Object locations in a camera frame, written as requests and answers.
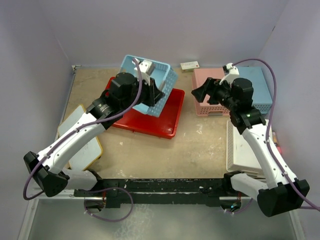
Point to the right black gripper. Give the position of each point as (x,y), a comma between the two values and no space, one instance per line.
(211,86)

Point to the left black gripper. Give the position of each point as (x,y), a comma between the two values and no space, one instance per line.
(154,94)

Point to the red plastic tray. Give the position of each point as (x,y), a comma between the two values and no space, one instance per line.
(164,126)

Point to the light blue perforated basket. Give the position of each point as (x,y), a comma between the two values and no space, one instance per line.
(262,99)

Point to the white perforated basket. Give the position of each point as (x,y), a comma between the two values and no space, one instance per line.
(239,155)

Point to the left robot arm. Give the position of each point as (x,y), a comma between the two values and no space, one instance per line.
(123,93)

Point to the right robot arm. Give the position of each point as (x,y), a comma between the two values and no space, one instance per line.
(282,191)

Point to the small white red box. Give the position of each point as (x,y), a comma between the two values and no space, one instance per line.
(189,66)

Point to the yellow-rimmed whiteboard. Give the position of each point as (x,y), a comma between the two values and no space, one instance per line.
(89,153)

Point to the pink marker pen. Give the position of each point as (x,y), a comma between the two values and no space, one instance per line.
(275,141)

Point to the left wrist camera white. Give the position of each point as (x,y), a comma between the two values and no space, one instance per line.
(143,70)

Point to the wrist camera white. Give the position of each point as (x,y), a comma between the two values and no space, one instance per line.
(143,70)
(231,73)

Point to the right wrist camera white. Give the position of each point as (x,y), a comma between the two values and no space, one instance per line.
(231,73)

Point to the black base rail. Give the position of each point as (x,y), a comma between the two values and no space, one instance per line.
(114,192)

